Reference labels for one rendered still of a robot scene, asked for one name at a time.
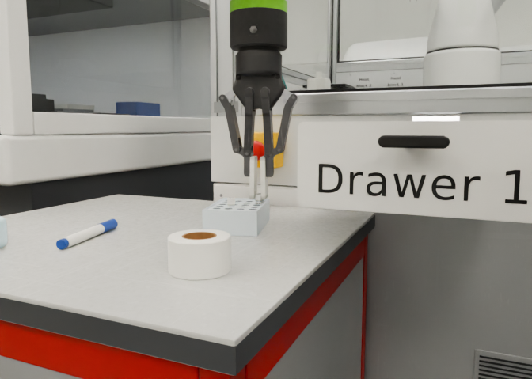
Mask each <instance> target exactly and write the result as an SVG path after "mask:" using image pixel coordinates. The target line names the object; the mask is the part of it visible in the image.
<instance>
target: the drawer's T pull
mask: <svg viewBox="0 0 532 379"><path fill-rule="evenodd" d="M378 144H379V145H380V147H382V148H424V149H445V148H447V147H448V146H449V145H450V140H449V138H448V137H447V136H445V135H383V136H381V137H380V138H379V139H378Z"/></svg>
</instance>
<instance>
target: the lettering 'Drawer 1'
mask: <svg viewBox="0 0 532 379"><path fill-rule="evenodd" d="M323 167H329V168H333V169H335V170H336V171H337V173H338V184H337V186H336V187H335V188H334V189H331V190H325V189H322V173H323ZM520 171H521V170H511V171H506V176H507V175H513V174H515V189H514V199H505V203H515V204H527V200H519V184H520ZM393 175H394V179H395V182H396V185H397V192H398V195H399V197H404V195H405V191H406V188H407V186H408V183H409V180H410V183H411V186H412V193H413V196H414V198H419V197H420V193H421V190H422V187H423V184H424V180H425V177H426V175H422V177H421V179H420V184H419V187H418V189H417V191H416V188H415V184H414V181H413V178H412V174H407V176H406V180H405V184H404V187H403V189H402V192H401V186H400V182H399V179H398V175H397V174H393ZM356 176H363V172H357V173H356V174H355V175H354V173H353V172H350V192H349V194H351V195H353V182H354V179H355V177H356ZM370 176H380V177H381V178H382V182H379V181H374V182H370V183H369V184H368V185H367V193H368V194H369V195H372V196H378V195H381V194H382V196H386V178H385V177H384V175H382V174H381V173H379V172H373V173H369V174H368V177H370ZM440 179H448V180H449V181H450V182H451V186H444V185H436V184H437V182H438V181H439V180H440ZM473 180H479V181H481V177H480V176H475V177H472V178H471V179H470V180H469V176H465V185H464V201H468V194H469V184H470V182H471V181H473ZM342 182H343V176H342V172H341V171H340V169H339V168H338V167H337V166H335V165H330V164H319V177H318V192H323V193H332V192H335V191H338V190H339V189H340V187H341V185H342ZM374 184H382V190H381V191H380V192H378V193H373V192H371V185H374ZM436 188H445V189H455V188H456V186H455V182H454V179H453V178H452V177H450V176H446V175H442V176H437V177H436V178H435V179H434V181H433V183H432V186H431V189H432V193H433V195H434V196H435V197H436V198H437V199H441V200H452V199H454V195H453V196H450V197H442V196H440V195H439V194H438V193H437V191H436Z"/></svg>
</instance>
